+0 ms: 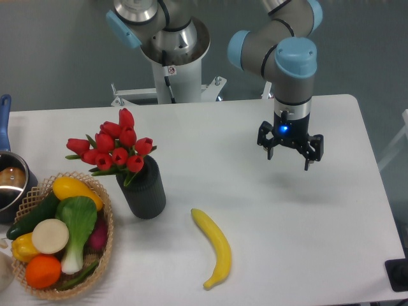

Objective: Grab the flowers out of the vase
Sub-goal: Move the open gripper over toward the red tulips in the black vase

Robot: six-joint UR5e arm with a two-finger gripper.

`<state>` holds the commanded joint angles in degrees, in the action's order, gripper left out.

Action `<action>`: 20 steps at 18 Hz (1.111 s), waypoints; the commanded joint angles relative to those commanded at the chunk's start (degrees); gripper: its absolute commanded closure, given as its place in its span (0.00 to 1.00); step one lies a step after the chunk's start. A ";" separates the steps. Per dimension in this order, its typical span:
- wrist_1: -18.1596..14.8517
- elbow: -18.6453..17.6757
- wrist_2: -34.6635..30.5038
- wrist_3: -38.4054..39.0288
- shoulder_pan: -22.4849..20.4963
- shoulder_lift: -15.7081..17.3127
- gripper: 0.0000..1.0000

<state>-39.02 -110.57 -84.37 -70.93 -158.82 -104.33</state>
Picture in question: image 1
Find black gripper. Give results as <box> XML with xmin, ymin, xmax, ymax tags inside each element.
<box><xmin>257</xmin><ymin>114</ymin><xmax>324</xmax><ymax>171</ymax></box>

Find red tulip bouquet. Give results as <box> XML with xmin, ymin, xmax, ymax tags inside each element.
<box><xmin>65</xmin><ymin>108</ymin><xmax>157</xmax><ymax>187</ymax></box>

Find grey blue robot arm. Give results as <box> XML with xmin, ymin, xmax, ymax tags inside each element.
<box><xmin>106</xmin><ymin>1</ymin><xmax>324</xmax><ymax>164</ymax></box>

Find dark grey ribbed vase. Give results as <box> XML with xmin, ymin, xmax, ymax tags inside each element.
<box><xmin>115</xmin><ymin>156</ymin><xmax>166</xmax><ymax>219</ymax></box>

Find yellow banana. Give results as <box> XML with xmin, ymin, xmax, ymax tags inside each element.
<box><xmin>191</xmin><ymin>208</ymin><xmax>232</xmax><ymax>290</ymax></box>

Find black device at edge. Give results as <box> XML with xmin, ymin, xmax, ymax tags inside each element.
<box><xmin>384</xmin><ymin>258</ymin><xmax>407</xmax><ymax>292</ymax></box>

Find purple red sweet potato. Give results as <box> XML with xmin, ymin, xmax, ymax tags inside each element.
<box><xmin>87</xmin><ymin>218</ymin><xmax>108</xmax><ymax>251</ymax></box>

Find green bok choy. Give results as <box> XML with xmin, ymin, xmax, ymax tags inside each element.
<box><xmin>55</xmin><ymin>196</ymin><xmax>97</xmax><ymax>275</ymax></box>

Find yellow squash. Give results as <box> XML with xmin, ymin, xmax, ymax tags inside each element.
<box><xmin>52</xmin><ymin>177</ymin><xmax>103</xmax><ymax>211</ymax></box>

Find green chili pepper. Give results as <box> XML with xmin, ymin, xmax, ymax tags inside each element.
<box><xmin>57</xmin><ymin>261</ymin><xmax>99</xmax><ymax>291</ymax></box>

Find woven wicker basket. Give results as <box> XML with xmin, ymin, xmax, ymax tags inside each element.
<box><xmin>11</xmin><ymin>171</ymin><xmax>113</xmax><ymax>301</ymax></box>

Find dark green cucumber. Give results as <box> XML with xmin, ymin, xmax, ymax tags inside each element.
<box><xmin>6</xmin><ymin>191</ymin><xmax>60</xmax><ymax>240</ymax></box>

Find orange fruit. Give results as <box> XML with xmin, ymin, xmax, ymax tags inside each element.
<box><xmin>25</xmin><ymin>254</ymin><xmax>62</xmax><ymax>289</ymax></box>

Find yellow bell pepper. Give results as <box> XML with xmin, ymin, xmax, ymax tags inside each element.
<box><xmin>11</xmin><ymin>233</ymin><xmax>40</xmax><ymax>263</ymax></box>

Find small garlic clove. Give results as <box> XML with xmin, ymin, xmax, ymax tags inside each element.
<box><xmin>0</xmin><ymin>238</ymin><xmax>8</xmax><ymax>249</ymax></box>

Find white frame at right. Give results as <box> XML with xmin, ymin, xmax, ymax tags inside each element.
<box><xmin>377</xmin><ymin>109</ymin><xmax>407</xmax><ymax>171</ymax></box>

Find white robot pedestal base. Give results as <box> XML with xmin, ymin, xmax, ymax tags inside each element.
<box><xmin>111</xmin><ymin>17</ymin><xmax>227</xmax><ymax>106</ymax></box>

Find blue handled saucepan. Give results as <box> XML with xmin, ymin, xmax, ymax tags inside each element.
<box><xmin>1</xmin><ymin>94</ymin><xmax>38</xmax><ymax>224</ymax></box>

